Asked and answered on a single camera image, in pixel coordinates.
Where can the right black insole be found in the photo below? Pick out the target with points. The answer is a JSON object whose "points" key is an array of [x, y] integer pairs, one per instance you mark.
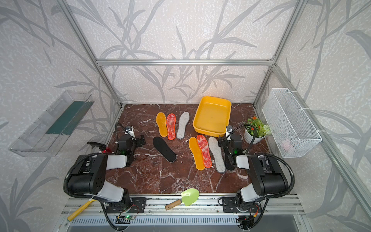
{"points": [[229, 161]]}

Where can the left black insole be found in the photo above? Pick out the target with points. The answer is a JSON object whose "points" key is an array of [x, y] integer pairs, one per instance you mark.
{"points": [[161, 146]]}

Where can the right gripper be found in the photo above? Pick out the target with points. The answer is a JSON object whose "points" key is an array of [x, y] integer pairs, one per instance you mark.
{"points": [[224, 140]]}

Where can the grey insole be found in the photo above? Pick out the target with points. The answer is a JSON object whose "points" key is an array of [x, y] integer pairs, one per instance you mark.
{"points": [[217, 154], [183, 121]]}

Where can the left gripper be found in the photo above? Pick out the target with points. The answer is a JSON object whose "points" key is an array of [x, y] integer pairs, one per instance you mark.
{"points": [[137, 141]]}

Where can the red insole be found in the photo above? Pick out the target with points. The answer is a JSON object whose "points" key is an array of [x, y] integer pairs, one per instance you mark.
{"points": [[170, 123], [204, 147]]}

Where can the potted artificial plant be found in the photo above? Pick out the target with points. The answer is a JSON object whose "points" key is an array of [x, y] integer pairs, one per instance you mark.
{"points": [[255, 134]]}

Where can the white wire basket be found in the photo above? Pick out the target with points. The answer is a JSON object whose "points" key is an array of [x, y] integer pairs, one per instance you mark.
{"points": [[294, 133]]}

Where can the far grey insole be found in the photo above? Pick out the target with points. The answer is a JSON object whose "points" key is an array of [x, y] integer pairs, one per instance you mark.
{"points": [[183, 121]]}

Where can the green circuit board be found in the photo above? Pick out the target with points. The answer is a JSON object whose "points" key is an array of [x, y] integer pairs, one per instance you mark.
{"points": [[125, 219]]}

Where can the clear plastic wall shelf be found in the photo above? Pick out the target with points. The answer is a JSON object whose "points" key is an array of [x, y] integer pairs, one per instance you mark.
{"points": [[48, 134]]}

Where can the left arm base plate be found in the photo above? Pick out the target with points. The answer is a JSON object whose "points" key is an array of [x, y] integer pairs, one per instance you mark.
{"points": [[135, 205]]}

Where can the yellow insole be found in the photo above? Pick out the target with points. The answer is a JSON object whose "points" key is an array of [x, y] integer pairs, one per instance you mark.
{"points": [[161, 123], [196, 152]]}

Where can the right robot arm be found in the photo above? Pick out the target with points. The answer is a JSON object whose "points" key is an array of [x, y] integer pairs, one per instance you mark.
{"points": [[271, 177]]}

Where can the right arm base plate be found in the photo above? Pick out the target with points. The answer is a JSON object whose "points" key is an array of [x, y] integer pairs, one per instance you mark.
{"points": [[237, 205]]}

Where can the yellow plastic spatula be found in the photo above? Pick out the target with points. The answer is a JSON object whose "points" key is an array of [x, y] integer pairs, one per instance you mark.
{"points": [[79, 210]]}

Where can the green garden trowel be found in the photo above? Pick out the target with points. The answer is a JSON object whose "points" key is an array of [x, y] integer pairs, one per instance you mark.
{"points": [[188, 197]]}

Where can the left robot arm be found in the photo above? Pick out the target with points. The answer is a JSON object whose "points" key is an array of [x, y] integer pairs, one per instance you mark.
{"points": [[86, 178]]}

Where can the black insole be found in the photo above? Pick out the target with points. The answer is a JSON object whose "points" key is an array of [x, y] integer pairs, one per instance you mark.
{"points": [[229, 161], [161, 146]]}

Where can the yellow plastic storage box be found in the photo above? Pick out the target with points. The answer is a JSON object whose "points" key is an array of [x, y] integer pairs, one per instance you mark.
{"points": [[212, 116]]}

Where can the near grey insole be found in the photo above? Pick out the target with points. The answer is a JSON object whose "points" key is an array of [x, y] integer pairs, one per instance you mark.
{"points": [[217, 154]]}

